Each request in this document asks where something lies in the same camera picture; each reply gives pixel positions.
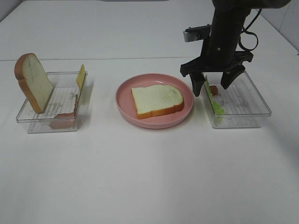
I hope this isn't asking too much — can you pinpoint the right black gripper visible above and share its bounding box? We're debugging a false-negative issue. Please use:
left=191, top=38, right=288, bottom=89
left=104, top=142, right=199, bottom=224
left=180, top=35, right=253, bottom=96

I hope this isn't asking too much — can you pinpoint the bacon strip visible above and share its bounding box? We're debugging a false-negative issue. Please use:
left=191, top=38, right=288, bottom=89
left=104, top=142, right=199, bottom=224
left=49, top=94, right=78, bottom=129
left=209, top=85, right=218, bottom=96

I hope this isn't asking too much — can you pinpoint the green lettuce leaf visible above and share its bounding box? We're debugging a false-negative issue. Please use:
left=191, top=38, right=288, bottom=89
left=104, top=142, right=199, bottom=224
left=204, top=76, right=225, bottom=123

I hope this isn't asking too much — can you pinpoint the bread slice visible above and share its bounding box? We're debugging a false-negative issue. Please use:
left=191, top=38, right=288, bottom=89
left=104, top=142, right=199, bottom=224
left=131, top=84, right=185, bottom=119
left=14, top=53, right=54, bottom=113

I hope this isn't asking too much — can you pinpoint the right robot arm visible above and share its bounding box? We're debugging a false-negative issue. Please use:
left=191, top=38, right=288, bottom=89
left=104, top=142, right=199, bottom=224
left=180, top=0, right=289, bottom=96

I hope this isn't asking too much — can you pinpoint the right clear plastic container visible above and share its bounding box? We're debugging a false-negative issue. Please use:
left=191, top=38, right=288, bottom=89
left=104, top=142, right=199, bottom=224
left=201, top=72, right=271, bottom=128

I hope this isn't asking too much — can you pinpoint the clear plastic container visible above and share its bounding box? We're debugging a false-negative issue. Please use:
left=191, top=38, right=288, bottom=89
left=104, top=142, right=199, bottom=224
left=201, top=72, right=271, bottom=128
left=16, top=71, right=90, bottom=133

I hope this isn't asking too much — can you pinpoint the pink round plate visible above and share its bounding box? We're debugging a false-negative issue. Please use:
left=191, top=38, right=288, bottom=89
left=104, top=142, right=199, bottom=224
left=115, top=73, right=194, bottom=129

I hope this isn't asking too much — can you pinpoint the yellow cheese slice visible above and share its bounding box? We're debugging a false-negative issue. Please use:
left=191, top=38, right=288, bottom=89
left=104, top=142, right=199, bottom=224
left=76, top=64, right=86, bottom=101

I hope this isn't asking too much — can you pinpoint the left clear plastic container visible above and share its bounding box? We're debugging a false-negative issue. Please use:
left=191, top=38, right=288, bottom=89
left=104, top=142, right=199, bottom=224
left=16, top=71, right=90, bottom=133

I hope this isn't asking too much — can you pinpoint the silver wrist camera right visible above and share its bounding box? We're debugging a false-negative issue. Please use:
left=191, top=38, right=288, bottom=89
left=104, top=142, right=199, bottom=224
left=183, top=24, right=212, bottom=42

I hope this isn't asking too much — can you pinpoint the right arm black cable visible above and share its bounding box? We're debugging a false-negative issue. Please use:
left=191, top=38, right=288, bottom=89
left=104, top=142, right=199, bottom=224
left=237, top=8, right=263, bottom=52

